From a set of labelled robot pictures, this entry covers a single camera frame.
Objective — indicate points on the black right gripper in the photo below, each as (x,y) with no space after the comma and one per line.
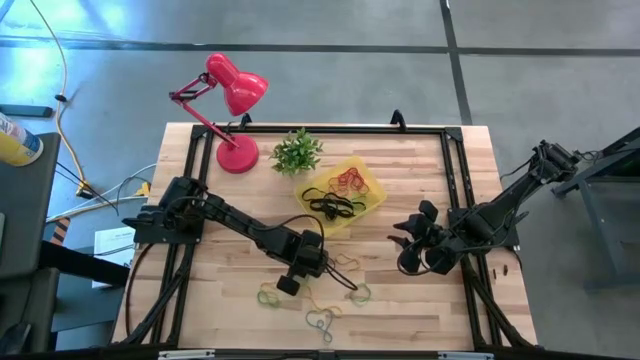
(437,245)

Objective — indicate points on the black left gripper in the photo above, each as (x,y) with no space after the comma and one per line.
(307,257)

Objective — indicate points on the yellow rubber band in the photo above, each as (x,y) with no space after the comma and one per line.
(345,256)
(312,301)

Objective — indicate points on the black rubber band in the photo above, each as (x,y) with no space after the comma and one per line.
(325,205)
(350,206)

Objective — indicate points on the red rubber band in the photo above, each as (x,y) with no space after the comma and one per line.
(362,187)
(340,185)
(350,175)

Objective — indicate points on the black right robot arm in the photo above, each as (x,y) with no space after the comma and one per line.
(510,195)

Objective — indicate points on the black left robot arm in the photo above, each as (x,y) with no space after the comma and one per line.
(240,220)

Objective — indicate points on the yellow translucent plastic bin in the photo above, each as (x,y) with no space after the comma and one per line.
(375,200)

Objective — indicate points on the green potted plant white pot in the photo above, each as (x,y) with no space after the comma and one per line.
(297,152)

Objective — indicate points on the dark grey metal table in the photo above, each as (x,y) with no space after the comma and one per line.
(600,225)

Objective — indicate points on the red desk lamp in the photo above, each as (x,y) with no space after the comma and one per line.
(240,90)

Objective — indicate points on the white paper sheet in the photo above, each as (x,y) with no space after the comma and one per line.
(112,245)

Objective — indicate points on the black floor beam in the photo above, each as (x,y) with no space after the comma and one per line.
(85,265)

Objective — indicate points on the orange black striped marker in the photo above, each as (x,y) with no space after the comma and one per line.
(60,231)

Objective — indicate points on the black side desk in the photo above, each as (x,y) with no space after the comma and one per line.
(25,200)

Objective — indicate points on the yellow wipes canister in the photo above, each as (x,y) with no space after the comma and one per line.
(17,145)

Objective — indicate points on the black flat device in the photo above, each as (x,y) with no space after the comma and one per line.
(25,111)

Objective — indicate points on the black frame clamp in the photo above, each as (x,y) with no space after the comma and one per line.
(245,120)
(398,120)

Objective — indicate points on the silver bracket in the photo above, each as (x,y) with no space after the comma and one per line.
(186,354)
(465,356)

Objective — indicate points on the black aluminium table frame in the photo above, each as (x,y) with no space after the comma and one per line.
(330,130)

